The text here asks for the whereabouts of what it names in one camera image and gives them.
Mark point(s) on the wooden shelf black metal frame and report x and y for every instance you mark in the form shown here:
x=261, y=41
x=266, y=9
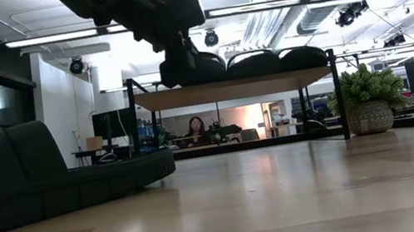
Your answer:
x=228, y=90

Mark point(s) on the grey office chair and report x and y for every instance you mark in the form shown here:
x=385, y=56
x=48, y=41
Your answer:
x=249, y=135

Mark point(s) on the green plant in patterned pot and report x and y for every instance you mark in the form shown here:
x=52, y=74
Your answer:
x=369, y=118

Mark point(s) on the black rubber slide sandal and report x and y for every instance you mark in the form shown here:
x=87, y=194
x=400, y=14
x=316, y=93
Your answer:
x=303, y=60
x=35, y=195
x=253, y=67
x=209, y=69

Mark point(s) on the person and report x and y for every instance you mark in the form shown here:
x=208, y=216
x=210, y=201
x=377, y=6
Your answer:
x=196, y=128

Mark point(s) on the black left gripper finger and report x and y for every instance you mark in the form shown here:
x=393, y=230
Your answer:
x=171, y=73
x=188, y=51

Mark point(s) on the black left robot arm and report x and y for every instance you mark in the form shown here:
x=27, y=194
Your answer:
x=108, y=2

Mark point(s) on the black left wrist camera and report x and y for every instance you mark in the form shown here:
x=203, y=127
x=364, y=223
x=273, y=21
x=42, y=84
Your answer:
x=189, y=9

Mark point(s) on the black office desk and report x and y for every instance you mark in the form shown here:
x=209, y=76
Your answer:
x=82, y=153

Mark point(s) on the black ceiling spotlight cluster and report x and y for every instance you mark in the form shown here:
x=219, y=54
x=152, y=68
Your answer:
x=350, y=14

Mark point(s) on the small black background machine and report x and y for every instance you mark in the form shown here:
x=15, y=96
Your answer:
x=226, y=131

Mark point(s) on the brown cardboard box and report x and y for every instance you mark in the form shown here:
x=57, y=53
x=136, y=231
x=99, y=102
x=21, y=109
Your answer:
x=94, y=143

